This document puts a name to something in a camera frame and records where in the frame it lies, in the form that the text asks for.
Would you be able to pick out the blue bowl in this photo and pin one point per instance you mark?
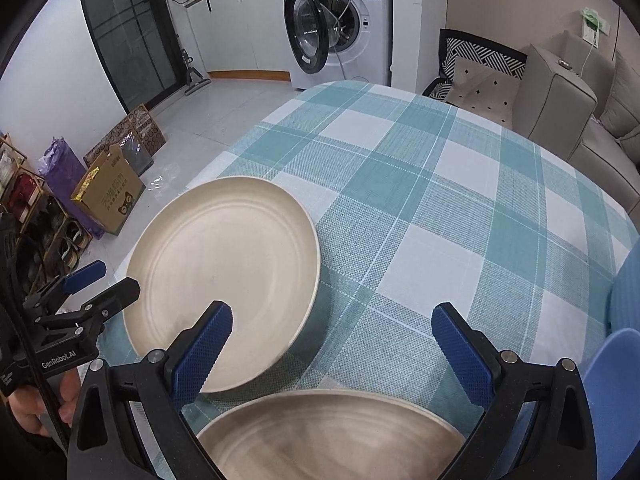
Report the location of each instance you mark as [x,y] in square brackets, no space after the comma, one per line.
[615,375]
[627,295]

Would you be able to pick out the grey sofa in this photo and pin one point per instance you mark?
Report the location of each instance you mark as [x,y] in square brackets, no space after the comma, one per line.
[550,100]

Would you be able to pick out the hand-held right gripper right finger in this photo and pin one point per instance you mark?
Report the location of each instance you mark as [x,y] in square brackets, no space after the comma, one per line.
[462,355]

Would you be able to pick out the grey sofa cushion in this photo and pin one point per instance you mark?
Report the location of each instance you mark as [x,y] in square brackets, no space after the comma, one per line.
[622,95]

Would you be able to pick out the person's left hand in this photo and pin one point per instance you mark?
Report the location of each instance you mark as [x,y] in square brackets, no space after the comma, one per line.
[25,410]

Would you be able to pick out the dark glass door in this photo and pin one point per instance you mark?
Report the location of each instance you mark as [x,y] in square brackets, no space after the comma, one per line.
[125,35]

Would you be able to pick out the white lower kitchen cabinets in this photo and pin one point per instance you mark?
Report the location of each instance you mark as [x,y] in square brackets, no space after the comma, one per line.
[235,35]

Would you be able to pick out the beige diamond print cushion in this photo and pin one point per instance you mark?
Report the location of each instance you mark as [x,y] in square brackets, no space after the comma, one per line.
[482,90]

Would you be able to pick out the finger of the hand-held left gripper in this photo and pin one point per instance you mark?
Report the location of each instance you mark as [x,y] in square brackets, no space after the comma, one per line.
[117,296]
[87,275]

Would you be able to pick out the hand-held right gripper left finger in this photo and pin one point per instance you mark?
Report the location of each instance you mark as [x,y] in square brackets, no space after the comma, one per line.
[200,355]

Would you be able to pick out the white wall power strip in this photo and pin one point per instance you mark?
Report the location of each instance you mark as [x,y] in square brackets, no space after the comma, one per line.
[594,22]

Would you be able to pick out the cream round plate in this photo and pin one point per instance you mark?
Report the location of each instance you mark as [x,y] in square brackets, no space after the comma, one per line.
[215,270]
[325,435]

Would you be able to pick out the black white patterned cushion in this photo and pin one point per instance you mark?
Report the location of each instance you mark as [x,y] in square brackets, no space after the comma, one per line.
[480,55]

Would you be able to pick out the white washing machine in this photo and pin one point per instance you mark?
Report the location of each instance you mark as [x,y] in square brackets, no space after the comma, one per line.
[370,35]

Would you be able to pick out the purple plastic bag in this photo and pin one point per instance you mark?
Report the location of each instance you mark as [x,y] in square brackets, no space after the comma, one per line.
[62,170]

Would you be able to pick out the stick vacuum cleaner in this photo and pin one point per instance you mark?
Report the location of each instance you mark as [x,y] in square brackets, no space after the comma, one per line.
[195,82]

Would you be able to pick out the teal checked tablecloth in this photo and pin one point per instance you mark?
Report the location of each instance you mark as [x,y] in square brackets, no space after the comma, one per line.
[425,210]

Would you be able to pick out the dark grey flat pack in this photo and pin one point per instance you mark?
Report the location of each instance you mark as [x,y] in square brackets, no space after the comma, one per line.
[137,152]

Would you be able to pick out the yellow green cardboard box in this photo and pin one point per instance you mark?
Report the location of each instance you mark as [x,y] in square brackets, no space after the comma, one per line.
[110,195]

